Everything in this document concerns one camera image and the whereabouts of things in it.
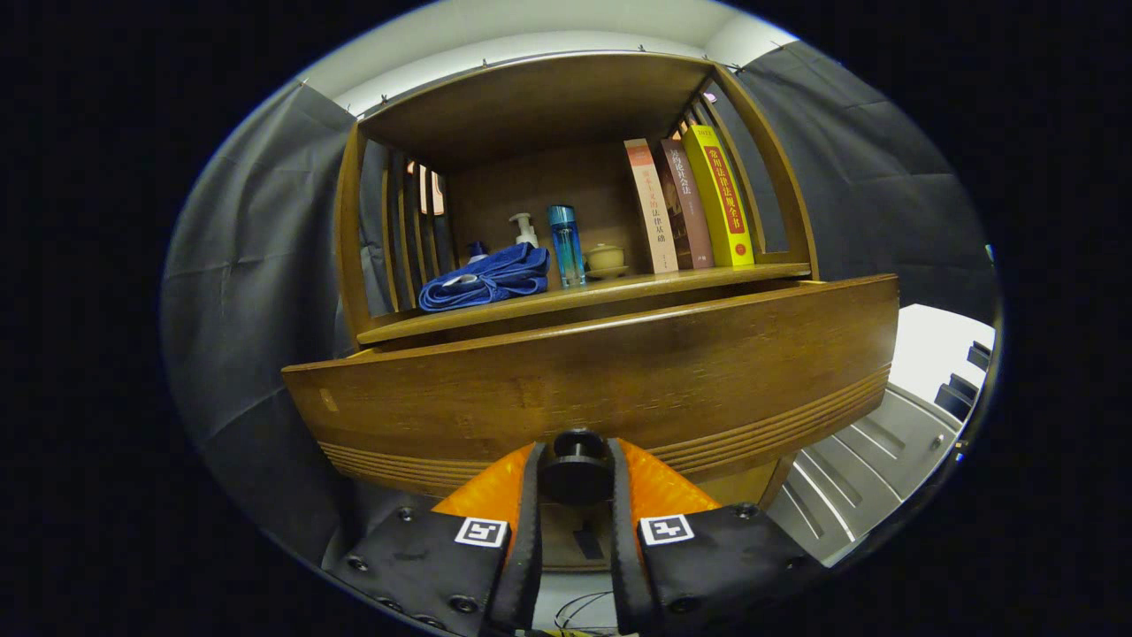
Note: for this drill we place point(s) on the wooden cabinet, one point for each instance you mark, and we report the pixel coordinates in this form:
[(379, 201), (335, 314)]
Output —
[(531, 106)]

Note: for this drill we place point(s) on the blue folded towel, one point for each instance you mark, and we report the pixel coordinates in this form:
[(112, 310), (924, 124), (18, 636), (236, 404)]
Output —
[(486, 279)]

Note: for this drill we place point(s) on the wooden cabinet door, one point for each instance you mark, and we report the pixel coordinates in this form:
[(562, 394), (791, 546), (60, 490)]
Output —
[(743, 487)]

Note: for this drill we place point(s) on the orange and white book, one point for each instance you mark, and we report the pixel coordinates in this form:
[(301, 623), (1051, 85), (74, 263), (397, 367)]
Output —
[(652, 212)]

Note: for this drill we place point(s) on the tall blue bottle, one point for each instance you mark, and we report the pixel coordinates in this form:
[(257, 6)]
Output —
[(566, 248)]

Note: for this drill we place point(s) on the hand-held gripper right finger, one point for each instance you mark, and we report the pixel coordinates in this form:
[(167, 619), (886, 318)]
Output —
[(623, 566)]

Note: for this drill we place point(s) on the grey ribbed panel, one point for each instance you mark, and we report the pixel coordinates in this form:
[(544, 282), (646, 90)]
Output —
[(867, 469)]

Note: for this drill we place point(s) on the yellow lidded teacup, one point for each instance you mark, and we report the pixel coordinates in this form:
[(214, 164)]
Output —
[(606, 258)]

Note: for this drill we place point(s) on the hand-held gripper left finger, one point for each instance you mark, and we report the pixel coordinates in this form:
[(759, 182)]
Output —
[(531, 548)]

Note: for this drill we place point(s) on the wooden countertop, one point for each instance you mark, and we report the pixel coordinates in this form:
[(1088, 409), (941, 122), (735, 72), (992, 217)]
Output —
[(619, 285)]

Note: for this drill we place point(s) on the white pump bottle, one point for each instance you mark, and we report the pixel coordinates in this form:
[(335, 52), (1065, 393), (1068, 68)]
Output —
[(526, 234)]

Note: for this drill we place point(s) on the small white bottle blue cap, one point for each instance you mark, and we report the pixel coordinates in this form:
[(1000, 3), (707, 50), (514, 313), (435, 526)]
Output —
[(477, 249)]

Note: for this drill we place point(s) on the wooden drawer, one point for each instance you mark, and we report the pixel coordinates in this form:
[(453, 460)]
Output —
[(575, 380)]

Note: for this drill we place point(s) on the yellow book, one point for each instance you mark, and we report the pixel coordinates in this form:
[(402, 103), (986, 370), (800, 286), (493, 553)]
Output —
[(721, 195)]

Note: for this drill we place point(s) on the black block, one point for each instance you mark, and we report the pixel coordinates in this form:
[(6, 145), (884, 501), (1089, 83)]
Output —
[(955, 398), (978, 356)]

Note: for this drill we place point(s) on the white table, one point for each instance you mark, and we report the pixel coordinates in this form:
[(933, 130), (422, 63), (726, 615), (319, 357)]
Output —
[(929, 354)]

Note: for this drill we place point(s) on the brown book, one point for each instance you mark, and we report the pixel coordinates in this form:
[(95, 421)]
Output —
[(690, 212)]

